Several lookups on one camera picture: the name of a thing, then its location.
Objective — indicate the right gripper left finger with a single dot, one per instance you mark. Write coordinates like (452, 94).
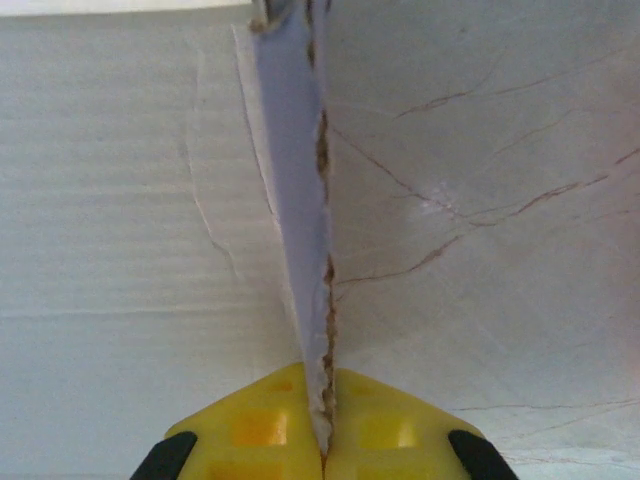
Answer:
(250, 430)

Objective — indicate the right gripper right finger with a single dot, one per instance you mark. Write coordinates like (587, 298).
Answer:
(390, 430)

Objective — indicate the lilac paper box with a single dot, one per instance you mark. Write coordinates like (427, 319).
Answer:
(295, 200)

